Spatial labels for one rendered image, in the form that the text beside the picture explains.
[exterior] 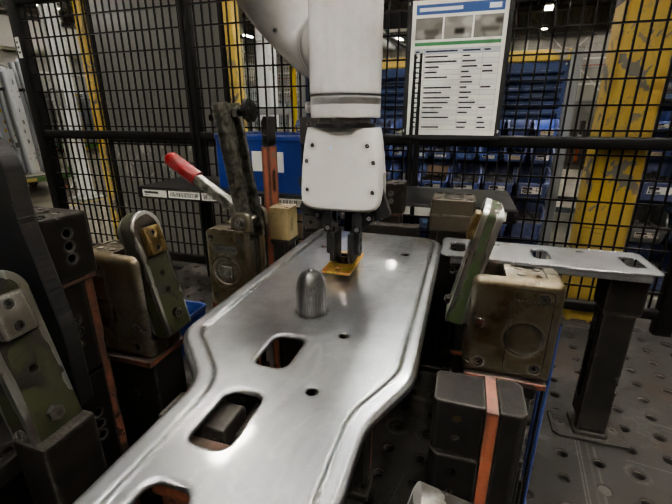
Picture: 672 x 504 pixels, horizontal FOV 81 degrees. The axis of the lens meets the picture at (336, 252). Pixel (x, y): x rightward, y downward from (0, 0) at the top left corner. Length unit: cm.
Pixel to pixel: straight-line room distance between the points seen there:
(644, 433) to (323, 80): 75
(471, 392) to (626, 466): 48
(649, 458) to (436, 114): 77
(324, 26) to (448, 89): 59
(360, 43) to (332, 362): 32
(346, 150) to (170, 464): 35
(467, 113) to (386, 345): 74
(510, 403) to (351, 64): 36
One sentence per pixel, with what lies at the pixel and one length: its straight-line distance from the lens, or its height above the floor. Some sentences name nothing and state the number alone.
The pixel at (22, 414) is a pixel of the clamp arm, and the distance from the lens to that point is 35.
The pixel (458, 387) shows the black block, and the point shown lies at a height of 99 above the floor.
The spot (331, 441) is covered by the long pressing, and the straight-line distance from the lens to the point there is 28.
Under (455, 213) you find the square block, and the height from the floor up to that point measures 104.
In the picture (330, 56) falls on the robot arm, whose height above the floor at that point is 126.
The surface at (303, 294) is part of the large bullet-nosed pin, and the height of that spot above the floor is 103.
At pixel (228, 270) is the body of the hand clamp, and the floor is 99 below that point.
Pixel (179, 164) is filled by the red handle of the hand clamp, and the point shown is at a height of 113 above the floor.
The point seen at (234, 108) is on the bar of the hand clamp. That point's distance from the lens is 55.
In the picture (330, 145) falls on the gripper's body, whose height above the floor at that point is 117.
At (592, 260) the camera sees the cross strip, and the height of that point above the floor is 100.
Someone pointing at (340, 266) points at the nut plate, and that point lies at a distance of 52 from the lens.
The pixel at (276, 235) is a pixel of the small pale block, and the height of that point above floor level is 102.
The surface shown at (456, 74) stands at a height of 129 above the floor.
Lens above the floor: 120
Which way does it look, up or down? 19 degrees down
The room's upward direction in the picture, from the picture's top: straight up
